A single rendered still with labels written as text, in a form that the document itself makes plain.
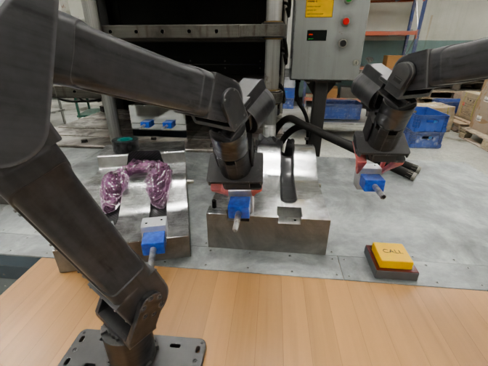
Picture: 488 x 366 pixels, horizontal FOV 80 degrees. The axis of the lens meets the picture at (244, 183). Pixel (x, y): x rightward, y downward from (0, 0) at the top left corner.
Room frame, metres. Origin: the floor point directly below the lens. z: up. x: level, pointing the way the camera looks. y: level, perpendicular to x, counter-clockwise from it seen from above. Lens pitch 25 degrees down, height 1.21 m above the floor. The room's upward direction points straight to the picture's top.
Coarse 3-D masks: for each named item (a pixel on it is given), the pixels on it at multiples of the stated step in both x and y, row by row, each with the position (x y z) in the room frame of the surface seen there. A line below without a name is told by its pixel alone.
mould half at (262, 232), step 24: (264, 144) 0.87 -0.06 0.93; (264, 168) 0.76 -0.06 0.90; (312, 168) 0.75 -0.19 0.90; (216, 192) 0.63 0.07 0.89; (264, 192) 0.63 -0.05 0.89; (312, 192) 0.63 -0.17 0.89; (216, 216) 0.53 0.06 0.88; (264, 216) 0.52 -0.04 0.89; (312, 216) 0.52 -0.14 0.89; (216, 240) 0.53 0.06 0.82; (240, 240) 0.52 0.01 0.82; (264, 240) 0.52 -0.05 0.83; (288, 240) 0.51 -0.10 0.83; (312, 240) 0.51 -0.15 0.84
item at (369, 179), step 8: (368, 168) 0.62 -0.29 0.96; (376, 168) 0.61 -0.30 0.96; (360, 176) 0.61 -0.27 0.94; (368, 176) 0.60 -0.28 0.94; (376, 176) 0.60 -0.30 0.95; (360, 184) 0.61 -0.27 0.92; (368, 184) 0.58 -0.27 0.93; (376, 184) 0.57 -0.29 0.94; (384, 184) 0.57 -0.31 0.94; (376, 192) 0.54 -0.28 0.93
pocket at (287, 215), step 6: (282, 210) 0.56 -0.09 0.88; (288, 210) 0.56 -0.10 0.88; (294, 210) 0.55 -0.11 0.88; (300, 210) 0.55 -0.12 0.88; (282, 216) 0.56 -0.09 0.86; (288, 216) 0.56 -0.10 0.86; (294, 216) 0.55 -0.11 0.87; (300, 216) 0.55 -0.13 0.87; (282, 222) 0.52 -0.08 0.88; (288, 222) 0.52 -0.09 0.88; (294, 222) 0.54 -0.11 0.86; (300, 222) 0.54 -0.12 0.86
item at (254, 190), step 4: (224, 184) 0.47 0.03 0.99; (228, 184) 0.47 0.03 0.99; (232, 184) 0.47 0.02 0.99; (236, 184) 0.47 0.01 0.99; (240, 184) 0.47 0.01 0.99; (244, 184) 0.47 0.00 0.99; (248, 184) 0.47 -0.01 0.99; (252, 184) 0.48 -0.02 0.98; (256, 184) 0.48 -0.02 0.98; (224, 188) 0.48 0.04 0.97; (228, 188) 0.48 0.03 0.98; (232, 188) 0.48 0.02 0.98; (236, 188) 0.47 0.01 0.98; (240, 188) 0.47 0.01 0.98; (244, 188) 0.47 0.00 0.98; (248, 188) 0.47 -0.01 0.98; (252, 188) 0.47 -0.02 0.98; (256, 188) 0.47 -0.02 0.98; (260, 188) 0.47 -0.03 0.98; (252, 192) 0.49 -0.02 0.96; (256, 192) 0.49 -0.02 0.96
